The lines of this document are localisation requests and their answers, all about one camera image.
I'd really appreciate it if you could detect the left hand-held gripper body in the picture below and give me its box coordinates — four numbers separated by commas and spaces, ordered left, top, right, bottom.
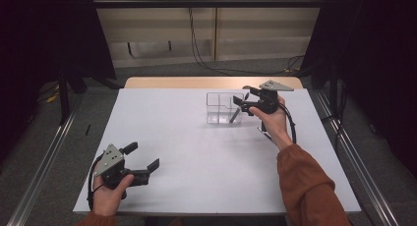
92, 142, 152, 200

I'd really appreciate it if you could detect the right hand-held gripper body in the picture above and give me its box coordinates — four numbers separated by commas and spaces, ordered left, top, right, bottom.
240, 80, 295, 118

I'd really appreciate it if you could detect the black makeup brush silver ferrule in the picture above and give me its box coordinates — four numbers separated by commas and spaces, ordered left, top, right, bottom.
228, 91, 251, 124

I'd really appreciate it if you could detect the clear plastic organizer box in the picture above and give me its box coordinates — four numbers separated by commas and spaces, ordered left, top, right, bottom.
206, 91, 246, 126

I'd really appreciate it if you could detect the person's right hand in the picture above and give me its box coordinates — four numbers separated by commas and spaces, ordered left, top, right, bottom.
248, 94, 294, 152

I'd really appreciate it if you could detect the person's left hand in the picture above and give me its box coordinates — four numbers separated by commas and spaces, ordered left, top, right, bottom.
91, 173, 136, 218

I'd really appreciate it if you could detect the wooden table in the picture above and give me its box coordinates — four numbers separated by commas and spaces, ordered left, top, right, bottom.
123, 76, 304, 90

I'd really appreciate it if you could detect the white board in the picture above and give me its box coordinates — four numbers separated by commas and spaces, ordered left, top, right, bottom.
72, 87, 362, 217

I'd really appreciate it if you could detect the black metal stand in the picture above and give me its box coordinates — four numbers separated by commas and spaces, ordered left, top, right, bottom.
58, 63, 72, 126
328, 60, 339, 120

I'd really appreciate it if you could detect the dark curtain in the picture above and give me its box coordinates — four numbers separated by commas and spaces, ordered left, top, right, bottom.
300, 0, 417, 180
0, 0, 116, 163

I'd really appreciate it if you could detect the right hand-held gripper cable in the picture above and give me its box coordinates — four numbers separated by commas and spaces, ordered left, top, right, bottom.
277, 100, 298, 145

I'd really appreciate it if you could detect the hand-held gripper cable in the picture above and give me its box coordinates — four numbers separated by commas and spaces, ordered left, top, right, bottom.
277, 100, 298, 145
86, 152, 106, 211

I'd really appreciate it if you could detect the left hand-held gripper cable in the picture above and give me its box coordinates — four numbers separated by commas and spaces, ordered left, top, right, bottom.
86, 152, 106, 211

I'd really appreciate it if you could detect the metal floor rail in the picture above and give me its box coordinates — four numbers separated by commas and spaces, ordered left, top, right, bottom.
314, 89, 399, 226
6, 91, 87, 226

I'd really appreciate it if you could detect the black hanging wall cable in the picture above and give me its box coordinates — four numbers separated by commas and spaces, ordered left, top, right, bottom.
187, 0, 305, 76

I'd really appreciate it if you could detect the black horizontal frame bar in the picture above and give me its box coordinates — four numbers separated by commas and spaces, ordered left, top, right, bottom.
92, 0, 325, 10

